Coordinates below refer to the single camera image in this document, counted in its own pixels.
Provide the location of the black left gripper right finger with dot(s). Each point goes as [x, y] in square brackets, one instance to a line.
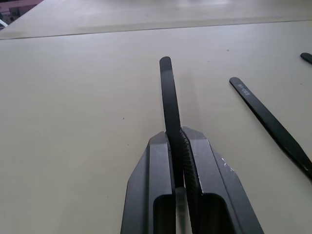
[214, 180]

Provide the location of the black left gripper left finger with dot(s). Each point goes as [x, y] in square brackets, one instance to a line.
[146, 185]

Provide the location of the black tweezers with white print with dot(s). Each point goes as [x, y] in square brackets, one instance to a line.
[270, 117]

